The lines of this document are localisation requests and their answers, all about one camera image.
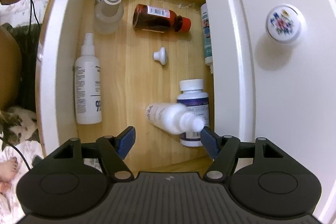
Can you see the brown bottle red cap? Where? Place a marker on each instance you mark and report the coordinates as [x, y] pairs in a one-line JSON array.
[[157, 19]]

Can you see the loose white drawer knob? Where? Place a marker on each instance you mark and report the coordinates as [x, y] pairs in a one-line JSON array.
[[161, 56]]

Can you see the small translucent white bottle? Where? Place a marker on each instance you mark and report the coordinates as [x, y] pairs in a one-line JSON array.
[[174, 118]]

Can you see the white spray bottle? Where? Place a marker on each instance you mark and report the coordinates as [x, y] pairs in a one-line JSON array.
[[87, 84]]

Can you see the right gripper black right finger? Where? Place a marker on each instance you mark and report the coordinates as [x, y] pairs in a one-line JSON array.
[[227, 150]]

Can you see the bare foot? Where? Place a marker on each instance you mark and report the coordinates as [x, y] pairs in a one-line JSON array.
[[8, 170]]

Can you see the tabby cat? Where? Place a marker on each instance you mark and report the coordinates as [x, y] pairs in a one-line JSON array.
[[18, 125]]

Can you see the white wooden drawer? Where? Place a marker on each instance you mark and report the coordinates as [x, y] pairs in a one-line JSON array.
[[259, 88]]

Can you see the teal pink printed tube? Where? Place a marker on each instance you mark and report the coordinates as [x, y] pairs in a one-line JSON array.
[[206, 37]]

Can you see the frosted pump jar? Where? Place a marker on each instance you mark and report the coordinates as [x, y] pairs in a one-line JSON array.
[[107, 16]]

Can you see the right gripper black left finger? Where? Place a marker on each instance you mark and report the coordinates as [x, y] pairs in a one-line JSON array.
[[104, 156]]

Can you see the floral ceramic drawer knob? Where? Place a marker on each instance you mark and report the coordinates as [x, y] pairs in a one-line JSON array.
[[284, 24]]

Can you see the white blue pill bottle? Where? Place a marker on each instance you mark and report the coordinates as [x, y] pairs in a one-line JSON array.
[[197, 102]]

